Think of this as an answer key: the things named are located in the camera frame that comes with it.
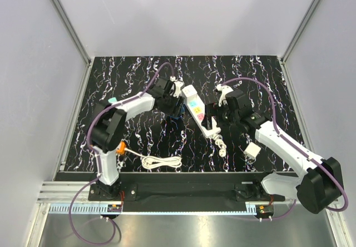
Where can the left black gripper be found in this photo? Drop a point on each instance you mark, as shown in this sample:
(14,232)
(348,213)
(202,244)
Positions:
(174,110)

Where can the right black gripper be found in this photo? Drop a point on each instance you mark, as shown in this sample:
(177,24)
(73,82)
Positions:
(213,109)

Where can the blue cube socket adapter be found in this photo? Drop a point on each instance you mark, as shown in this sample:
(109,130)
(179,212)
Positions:
(177,113)

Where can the white multicolour power strip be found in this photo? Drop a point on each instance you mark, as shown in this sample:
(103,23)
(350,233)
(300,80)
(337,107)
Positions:
(196,108)

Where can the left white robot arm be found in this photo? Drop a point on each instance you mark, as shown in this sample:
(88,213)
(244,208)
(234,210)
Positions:
(106,131)

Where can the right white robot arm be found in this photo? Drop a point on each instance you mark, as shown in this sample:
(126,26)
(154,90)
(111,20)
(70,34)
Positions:
(318,181)

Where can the white charger plug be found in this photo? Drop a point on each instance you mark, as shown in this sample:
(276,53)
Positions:
(252,151)

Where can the teal cube adapter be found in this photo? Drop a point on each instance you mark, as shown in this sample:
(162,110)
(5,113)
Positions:
(112,100)

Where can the orange power strip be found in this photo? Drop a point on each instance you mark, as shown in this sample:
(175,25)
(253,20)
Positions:
(121,149)

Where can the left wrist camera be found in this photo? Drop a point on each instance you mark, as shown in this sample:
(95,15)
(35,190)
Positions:
(177,87)

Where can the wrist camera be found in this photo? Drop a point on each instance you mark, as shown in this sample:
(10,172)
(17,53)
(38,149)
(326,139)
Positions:
(223,90)
(177,87)

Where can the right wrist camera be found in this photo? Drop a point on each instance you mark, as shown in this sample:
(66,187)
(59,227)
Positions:
(223,90)

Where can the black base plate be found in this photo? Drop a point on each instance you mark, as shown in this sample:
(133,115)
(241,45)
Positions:
(211,192)

